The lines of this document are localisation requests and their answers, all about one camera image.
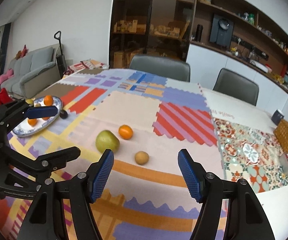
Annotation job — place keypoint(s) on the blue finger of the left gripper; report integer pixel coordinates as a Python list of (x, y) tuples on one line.
[(57, 160), (41, 112)]

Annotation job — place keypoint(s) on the black upright vacuum cleaner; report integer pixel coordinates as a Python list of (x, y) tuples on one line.
[(60, 58)]

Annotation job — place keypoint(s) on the grey sofa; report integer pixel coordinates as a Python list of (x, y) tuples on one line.
[(32, 73)]

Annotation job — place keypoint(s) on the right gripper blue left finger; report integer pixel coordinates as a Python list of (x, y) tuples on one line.
[(98, 174)]

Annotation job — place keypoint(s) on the grey chair left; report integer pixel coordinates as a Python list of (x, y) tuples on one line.
[(161, 66)]

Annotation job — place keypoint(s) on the orange mandarin on table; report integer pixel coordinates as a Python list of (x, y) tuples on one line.
[(125, 132)]

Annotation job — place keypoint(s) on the dark blue mug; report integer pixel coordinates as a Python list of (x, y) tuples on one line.
[(277, 117)]

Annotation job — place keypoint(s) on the striped folded cloth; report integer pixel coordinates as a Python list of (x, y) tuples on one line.
[(86, 64)]

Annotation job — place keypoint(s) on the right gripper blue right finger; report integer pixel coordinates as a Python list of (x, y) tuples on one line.
[(193, 174)]

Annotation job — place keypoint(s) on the large orange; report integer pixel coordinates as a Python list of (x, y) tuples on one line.
[(48, 100)]

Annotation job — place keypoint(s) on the large green pear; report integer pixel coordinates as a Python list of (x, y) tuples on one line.
[(107, 140)]

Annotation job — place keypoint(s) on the grey chair right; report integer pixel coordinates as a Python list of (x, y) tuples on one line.
[(237, 86)]

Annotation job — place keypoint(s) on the grey chair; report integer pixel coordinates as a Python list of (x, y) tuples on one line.
[(161, 66), (237, 86)]

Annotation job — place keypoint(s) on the red cloth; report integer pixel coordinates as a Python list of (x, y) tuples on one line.
[(4, 97)]

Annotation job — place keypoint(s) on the dark plum on table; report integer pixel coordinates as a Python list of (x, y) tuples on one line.
[(63, 114)]

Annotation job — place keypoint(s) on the small orange mandarin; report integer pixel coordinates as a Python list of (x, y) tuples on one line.
[(32, 122)]

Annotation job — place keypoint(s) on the black coffee machine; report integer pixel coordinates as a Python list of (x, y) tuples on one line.
[(221, 31)]

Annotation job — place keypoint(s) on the blue white porcelain plate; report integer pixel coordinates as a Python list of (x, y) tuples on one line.
[(24, 129)]

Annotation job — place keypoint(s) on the yellow green fruit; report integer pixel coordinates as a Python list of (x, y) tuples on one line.
[(29, 101)]

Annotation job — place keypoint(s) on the dark glass cabinet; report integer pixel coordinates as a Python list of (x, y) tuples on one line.
[(153, 27)]

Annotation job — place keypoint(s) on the colourful patchwork tablecloth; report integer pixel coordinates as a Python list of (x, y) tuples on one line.
[(229, 137)]

